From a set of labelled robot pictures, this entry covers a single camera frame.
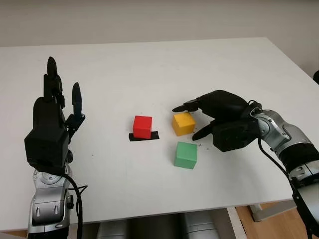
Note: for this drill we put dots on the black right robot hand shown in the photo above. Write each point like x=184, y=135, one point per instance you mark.
x=224, y=104

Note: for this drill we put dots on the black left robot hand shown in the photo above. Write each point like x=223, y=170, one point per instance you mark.
x=48, y=112

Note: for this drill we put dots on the yellow cube block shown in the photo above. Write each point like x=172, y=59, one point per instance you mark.
x=183, y=123

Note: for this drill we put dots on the green cube block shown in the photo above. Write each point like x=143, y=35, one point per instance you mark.
x=185, y=155

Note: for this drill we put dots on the red cube block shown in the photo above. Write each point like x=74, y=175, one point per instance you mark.
x=142, y=125

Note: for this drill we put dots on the black tape patch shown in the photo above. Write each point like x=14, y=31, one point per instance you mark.
x=155, y=137

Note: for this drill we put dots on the black chair edge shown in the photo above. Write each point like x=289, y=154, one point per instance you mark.
x=316, y=78

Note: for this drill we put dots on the silver right robot thigh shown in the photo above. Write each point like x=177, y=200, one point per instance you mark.
x=199, y=226

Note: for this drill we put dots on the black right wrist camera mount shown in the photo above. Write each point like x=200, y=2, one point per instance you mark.
x=234, y=135

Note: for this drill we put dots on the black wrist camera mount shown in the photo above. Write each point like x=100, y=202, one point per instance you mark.
x=46, y=147
x=234, y=135

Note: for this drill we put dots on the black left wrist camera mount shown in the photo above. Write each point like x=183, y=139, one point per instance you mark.
x=46, y=147

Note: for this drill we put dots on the white table frame leg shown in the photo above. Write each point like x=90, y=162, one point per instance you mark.
x=235, y=224

